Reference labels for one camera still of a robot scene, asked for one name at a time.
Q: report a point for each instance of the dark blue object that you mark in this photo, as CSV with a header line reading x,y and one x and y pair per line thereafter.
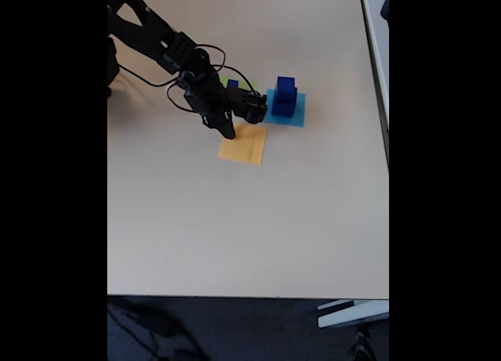
x,y
386,6

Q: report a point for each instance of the white adjacent table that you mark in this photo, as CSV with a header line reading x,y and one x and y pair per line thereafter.
x,y
375,63

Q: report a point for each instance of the light blue paper square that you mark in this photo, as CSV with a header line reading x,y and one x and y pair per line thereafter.
x,y
298,119

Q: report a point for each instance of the black camera box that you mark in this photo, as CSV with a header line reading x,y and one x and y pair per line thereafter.
x,y
250,108

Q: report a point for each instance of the black chair base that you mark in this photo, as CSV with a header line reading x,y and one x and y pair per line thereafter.
x,y
364,345

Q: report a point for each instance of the medium blue cube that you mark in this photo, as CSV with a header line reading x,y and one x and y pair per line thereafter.
x,y
285,87

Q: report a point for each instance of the white table foot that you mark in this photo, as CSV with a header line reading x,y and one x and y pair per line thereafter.
x,y
352,316

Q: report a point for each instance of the large blue cube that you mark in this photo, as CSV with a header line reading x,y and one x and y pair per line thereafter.
x,y
282,109

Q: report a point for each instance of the small blue cube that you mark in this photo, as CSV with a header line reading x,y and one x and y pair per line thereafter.
x,y
233,83

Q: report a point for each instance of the green paper square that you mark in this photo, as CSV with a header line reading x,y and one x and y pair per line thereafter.
x,y
223,81

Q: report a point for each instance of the orange paper square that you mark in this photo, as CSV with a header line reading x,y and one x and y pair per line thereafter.
x,y
246,149

